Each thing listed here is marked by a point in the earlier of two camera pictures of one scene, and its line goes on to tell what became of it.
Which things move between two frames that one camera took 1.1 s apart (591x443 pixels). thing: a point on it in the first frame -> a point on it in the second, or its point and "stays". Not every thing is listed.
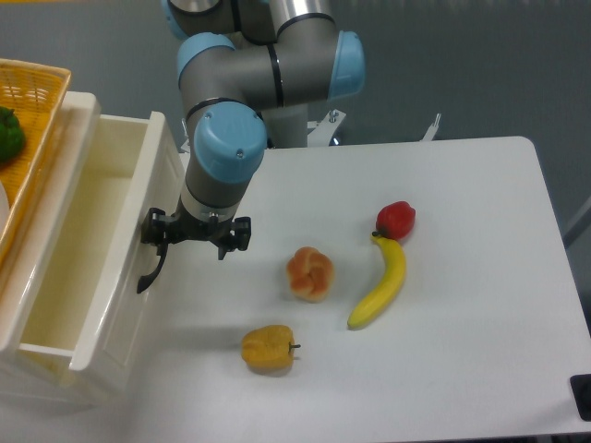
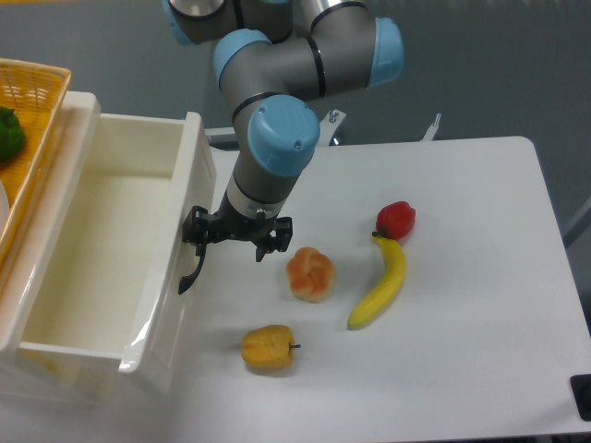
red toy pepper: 395,220 stays
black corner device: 581,384 stays
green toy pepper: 12,137 stays
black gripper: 228,234 -> 200,225
